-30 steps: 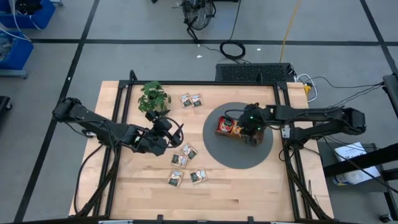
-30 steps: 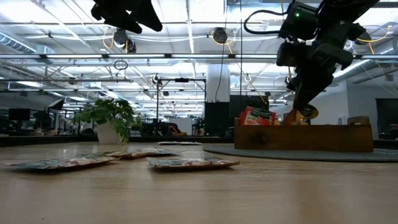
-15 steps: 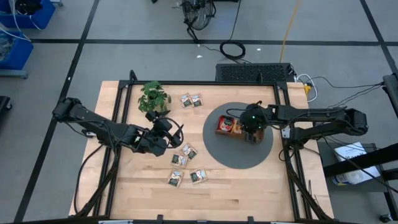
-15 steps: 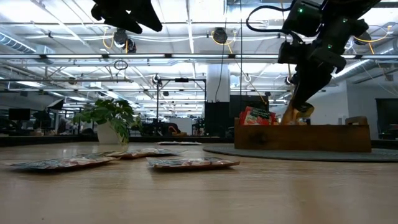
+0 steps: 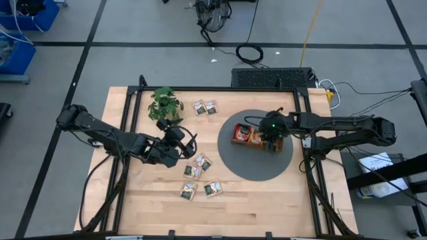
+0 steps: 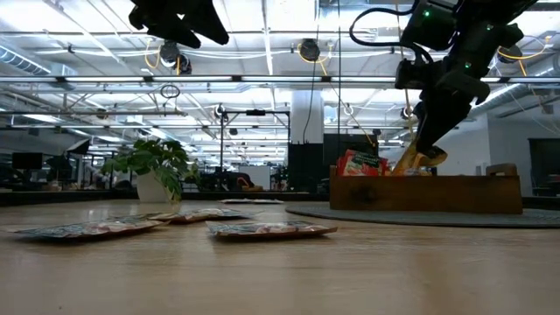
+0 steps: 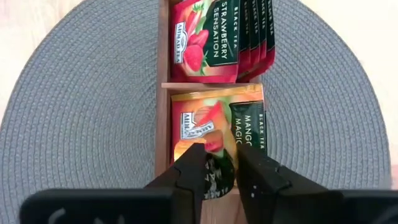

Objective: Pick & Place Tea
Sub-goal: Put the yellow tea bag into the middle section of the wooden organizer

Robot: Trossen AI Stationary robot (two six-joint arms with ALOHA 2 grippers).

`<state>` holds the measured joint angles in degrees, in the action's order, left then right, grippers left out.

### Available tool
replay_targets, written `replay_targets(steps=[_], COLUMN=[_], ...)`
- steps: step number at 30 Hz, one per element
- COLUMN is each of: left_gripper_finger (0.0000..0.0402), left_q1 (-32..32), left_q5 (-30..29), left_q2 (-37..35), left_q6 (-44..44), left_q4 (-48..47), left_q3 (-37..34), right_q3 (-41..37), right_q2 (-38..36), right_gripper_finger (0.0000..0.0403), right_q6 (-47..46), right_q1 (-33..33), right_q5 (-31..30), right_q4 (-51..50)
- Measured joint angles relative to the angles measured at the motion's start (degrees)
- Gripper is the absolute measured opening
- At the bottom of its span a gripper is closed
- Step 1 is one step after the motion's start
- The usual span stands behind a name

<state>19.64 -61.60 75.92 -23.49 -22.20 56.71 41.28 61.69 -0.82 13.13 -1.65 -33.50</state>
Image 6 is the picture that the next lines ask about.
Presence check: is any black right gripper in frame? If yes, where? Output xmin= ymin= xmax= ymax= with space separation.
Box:
xmin=395 ymin=24 xmax=525 ymax=168

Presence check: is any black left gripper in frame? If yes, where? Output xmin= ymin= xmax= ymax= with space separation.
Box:
xmin=129 ymin=0 xmax=231 ymax=50

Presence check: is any orange tea packet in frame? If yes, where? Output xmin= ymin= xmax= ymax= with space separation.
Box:
xmin=391 ymin=139 xmax=438 ymax=177

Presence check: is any wooden compartment tray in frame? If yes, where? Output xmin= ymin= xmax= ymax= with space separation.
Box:
xmin=329 ymin=163 xmax=524 ymax=215

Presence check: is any red tea packet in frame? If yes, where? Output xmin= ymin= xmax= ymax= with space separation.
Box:
xmin=336 ymin=149 xmax=389 ymax=178

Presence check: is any long ceiling light bar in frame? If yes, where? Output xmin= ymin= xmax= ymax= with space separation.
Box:
xmin=0 ymin=74 xmax=560 ymax=84
xmin=8 ymin=123 xmax=421 ymax=131

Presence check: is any round grey woven mat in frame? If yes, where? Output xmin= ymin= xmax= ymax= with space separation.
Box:
xmin=284 ymin=203 xmax=560 ymax=229

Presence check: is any large black monitor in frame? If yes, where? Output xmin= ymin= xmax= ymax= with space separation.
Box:
xmin=322 ymin=133 xmax=380 ymax=167

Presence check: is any black cabinet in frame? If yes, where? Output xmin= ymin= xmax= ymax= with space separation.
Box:
xmin=287 ymin=142 xmax=325 ymax=193

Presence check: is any green potted plant white pot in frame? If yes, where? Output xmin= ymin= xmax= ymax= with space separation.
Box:
xmin=101 ymin=138 xmax=202 ymax=205

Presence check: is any black office chair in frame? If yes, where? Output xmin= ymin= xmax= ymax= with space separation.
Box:
xmin=218 ymin=171 xmax=264 ymax=193

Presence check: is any small black monitor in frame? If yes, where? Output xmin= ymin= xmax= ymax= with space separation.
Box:
xmin=11 ymin=151 xmax=44 ymax=172

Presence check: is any yellow hanging cable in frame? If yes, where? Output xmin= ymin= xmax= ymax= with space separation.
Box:
xmin=393 ymin=0 xmax=417 ymax=144

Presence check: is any hanging coiled cable loop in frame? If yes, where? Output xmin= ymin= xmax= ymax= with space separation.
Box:
xmin=159 ymin=83 xmax=182 ymax=100

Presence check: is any black gantry frame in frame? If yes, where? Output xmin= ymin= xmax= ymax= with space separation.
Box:
xmin=220 ymin=108 xmax=291 ymax=170

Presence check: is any dark wall screen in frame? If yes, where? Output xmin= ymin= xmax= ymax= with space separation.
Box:
xmin=528 ymin=137 xmax=560 ymax=196

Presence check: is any black hanging cable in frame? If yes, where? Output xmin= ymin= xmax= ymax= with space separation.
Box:
xmin=303 ymin=25 xmax=320 ymax=144
xmin=336 ymin=0 xmax=342 ymax=135

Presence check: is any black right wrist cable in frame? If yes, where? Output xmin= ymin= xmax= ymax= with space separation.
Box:
xmin=348 ymin=5 xmax=435 ymax=65

